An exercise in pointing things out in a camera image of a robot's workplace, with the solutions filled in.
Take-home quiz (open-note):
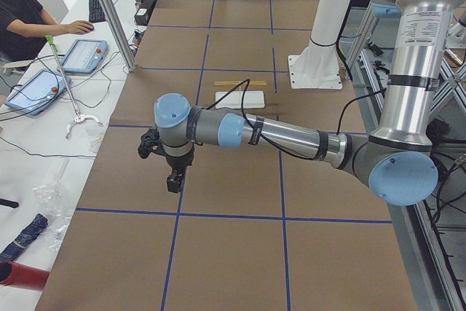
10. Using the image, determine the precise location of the crumpled clear plastic wrap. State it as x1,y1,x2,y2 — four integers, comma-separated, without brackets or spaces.
33,159,74,252

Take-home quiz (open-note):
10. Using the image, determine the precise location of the folded dark blue umbrella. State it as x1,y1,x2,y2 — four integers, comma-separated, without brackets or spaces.
1,213,48,262

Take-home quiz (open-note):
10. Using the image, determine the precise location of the wooden towel rack white base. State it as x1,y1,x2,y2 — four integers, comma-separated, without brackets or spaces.
214,87,265,109

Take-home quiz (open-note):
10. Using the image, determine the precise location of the black box device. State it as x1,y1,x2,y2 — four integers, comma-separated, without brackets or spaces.
134,8,149,26

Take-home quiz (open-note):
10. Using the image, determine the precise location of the upper teach pendant tablet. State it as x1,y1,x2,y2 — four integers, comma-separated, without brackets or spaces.
61,39,108,74

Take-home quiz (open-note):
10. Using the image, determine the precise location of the lower teach pendant tablet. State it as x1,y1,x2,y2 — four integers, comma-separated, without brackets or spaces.
4,69,66,116

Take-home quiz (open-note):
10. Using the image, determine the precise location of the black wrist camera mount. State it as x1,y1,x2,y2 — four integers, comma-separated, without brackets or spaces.
138,128,164,159

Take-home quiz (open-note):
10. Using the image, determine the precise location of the black keyboard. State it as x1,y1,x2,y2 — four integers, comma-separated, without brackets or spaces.
88,0,106,23

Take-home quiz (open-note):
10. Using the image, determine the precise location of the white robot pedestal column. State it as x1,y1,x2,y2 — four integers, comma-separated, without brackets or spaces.
288,0,350,90

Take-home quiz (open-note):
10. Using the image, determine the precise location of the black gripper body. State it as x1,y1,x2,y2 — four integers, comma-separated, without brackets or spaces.
165,153,194,192

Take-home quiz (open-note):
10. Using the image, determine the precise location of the person in black shirt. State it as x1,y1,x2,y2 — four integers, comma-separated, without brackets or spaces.
0,0,95,105

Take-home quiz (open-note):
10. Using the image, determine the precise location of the long metal grabber tool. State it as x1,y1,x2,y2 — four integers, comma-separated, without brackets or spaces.
45,35,103,139

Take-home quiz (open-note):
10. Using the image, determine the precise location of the teach pendant tablet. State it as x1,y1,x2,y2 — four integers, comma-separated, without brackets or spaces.
4,69,66,116
61,39,108,74

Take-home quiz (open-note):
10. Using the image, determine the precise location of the aluminium frame post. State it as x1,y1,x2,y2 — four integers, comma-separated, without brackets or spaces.
99,0,136,72

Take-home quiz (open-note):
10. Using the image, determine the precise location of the red cylinder bottle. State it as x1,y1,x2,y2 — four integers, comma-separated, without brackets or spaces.
1,261,50,291

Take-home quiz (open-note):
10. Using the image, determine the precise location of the black camera cable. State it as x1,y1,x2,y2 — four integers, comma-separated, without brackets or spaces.
205,78,387,161

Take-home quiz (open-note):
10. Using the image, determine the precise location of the person's hand on mouse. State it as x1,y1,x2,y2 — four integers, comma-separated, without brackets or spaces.
66,20,94,35

